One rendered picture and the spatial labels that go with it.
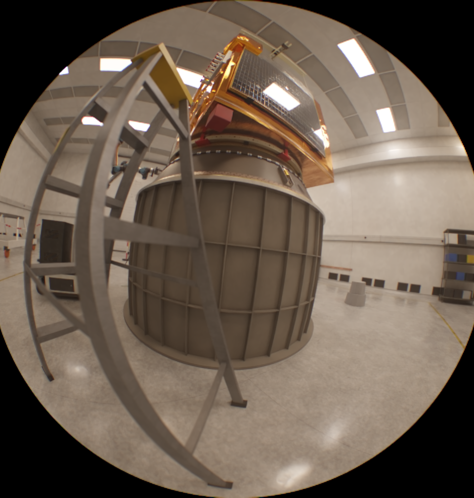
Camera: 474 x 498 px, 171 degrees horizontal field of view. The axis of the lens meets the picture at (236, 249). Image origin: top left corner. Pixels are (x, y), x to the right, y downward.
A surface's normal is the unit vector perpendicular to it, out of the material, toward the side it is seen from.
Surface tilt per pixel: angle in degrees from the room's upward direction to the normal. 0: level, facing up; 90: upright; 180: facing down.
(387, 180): 90
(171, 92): 180
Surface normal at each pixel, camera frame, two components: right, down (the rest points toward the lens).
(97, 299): 0.98, -0.18
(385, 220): -0.83, -0.10
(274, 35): -0.11, 0.99
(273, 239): 0.30, 0.02
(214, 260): 0.00, -0.01
